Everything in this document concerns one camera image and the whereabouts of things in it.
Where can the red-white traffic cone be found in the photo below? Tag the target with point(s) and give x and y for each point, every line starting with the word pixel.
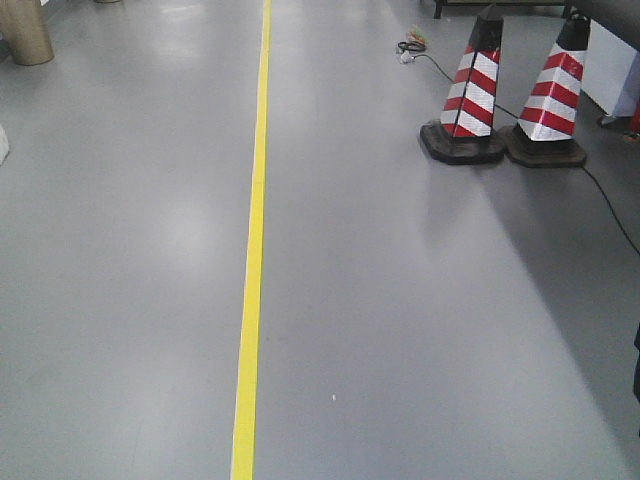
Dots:
pixel 464 133
pixel 543 136

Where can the left red-white traffic cone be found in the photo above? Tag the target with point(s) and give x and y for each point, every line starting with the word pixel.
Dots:
pixel 464 133

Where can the right red-white traffic cone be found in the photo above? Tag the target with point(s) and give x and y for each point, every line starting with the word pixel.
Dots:
pixel 543 136

